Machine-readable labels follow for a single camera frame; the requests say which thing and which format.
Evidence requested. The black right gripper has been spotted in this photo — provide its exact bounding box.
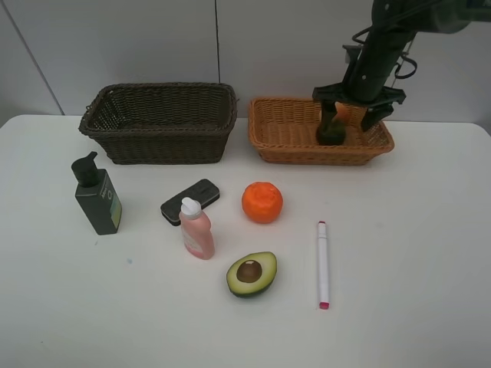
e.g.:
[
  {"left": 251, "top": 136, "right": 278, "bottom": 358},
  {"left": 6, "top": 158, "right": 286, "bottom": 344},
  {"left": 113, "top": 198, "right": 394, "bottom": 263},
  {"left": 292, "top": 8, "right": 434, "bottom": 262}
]
[{"left": 312, "top": 82, "right": 406, "bottom": 133}]

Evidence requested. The tan round bread toy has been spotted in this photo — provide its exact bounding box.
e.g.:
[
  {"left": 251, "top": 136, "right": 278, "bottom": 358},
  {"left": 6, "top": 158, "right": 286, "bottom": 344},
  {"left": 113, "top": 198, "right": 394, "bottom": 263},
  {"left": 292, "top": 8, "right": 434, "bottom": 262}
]
[{"left": 334, "top": 102, "right": 350, "bottom": 123}]

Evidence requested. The dark mangosteen toy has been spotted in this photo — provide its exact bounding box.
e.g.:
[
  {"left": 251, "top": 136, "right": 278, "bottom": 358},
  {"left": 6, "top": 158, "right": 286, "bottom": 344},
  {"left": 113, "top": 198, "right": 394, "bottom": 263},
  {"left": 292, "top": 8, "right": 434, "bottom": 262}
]
[{"left": 316, "top": 112, "right": 346, "bottom": 146}]

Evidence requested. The orange toy fruit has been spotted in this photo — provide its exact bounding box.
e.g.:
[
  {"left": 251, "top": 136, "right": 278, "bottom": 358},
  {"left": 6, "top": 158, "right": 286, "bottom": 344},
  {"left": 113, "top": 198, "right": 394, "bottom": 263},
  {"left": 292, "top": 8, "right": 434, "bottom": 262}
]
[{"left": 242, "top": 182, "right": 283, "bottom": 224}]

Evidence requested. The halved avocado toy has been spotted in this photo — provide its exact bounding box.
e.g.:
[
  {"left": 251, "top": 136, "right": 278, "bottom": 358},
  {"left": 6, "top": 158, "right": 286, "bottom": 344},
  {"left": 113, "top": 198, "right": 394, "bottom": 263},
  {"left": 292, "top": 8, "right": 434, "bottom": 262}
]
[{"left": 226, "top": 251, "right": 278, "bottom": 298}]

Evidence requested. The white pink marker pen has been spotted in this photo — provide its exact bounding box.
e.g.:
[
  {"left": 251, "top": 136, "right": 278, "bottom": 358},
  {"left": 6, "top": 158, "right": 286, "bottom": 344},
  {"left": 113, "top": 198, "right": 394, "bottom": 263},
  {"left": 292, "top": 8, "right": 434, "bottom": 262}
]
[{"left": 317, "top": 221, "right": 330, "bottom": 311}]

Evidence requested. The dark green pump bottle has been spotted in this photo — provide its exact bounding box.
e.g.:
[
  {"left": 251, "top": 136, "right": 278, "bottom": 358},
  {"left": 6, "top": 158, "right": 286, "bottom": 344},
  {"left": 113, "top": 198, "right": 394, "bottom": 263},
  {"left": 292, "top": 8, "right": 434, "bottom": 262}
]
[{"left": 71, "top": 151, "right": 122, "bottom": 235}]

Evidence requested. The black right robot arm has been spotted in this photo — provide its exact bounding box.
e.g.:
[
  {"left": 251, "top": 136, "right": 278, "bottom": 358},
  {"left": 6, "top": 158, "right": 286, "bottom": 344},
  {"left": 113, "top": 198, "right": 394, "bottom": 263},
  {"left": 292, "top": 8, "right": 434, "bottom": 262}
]
[{"left": 312, "top": 1, "right": 490, "bottom": 136}]

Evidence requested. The orange wicker basket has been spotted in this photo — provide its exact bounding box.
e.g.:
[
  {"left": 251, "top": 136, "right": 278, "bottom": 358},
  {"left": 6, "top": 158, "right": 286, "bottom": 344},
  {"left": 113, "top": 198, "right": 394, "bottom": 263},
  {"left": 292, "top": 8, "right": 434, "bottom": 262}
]
[{"left": 249, "top": 97, "right": 394, "bottom": 166}]

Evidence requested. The black whiteboard eraser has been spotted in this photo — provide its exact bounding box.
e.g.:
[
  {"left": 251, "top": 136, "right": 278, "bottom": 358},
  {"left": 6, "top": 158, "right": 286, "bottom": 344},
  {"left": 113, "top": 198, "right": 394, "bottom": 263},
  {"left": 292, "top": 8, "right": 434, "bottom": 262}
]
[{"left": 160, "top": 179, "right": 220, "bottom": 226}]

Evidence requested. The pink squeeze bottle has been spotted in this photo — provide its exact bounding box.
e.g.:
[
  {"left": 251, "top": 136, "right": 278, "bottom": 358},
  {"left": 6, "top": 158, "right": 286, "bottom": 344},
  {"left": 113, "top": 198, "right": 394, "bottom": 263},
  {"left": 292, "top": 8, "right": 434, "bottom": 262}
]
[{"left": 180, "top": 210, "right": 215, "bottom": 260}]

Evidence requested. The dark brown wicker basket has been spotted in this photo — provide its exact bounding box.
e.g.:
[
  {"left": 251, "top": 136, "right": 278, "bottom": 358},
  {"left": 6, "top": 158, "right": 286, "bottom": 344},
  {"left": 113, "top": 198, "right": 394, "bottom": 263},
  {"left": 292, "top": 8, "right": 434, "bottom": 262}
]
[{"left": 79, "top": 82, "right": 237, "bottom": 165}]

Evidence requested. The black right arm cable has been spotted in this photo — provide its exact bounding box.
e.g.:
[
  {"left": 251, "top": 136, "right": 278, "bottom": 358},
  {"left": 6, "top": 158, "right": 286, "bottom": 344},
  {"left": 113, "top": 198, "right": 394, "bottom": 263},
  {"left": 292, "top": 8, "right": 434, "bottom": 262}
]
[{"left": 351, "top": 26, "right": 418, "bottom": 80}]

